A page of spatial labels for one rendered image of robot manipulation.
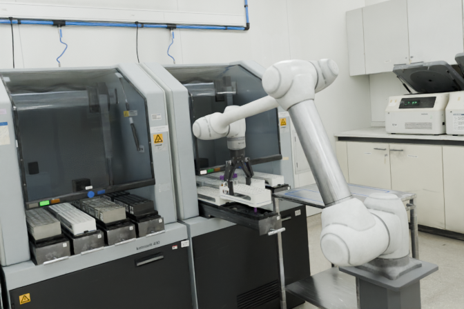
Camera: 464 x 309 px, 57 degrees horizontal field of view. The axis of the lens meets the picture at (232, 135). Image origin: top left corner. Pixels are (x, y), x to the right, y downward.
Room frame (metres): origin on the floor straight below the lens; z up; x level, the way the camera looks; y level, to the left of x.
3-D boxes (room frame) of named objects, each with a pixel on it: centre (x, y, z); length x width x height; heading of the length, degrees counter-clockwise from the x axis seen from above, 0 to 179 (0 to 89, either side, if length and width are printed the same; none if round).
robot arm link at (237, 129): (2.10, -0.01, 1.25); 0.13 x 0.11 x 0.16; 130
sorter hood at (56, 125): (2.19, 0.80, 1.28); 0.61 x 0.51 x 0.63; 125
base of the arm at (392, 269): (1.56, -0.55, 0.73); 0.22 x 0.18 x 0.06; 125
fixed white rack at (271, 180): (2.70, -0.17, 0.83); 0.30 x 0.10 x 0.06; 35
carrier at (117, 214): (2.04, 0.60, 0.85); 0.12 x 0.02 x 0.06; 126
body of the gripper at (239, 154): (2.11, -0.02, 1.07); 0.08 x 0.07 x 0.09; 125
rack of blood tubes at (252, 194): (2.09, -0.04, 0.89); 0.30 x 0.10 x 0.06; 35
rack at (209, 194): (2.35, 0.14, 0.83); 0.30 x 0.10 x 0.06; 35
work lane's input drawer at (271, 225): (2.20, 0.04, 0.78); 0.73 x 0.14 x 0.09; 35
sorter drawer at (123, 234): (2.23, 0.74, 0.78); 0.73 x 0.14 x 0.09; 35
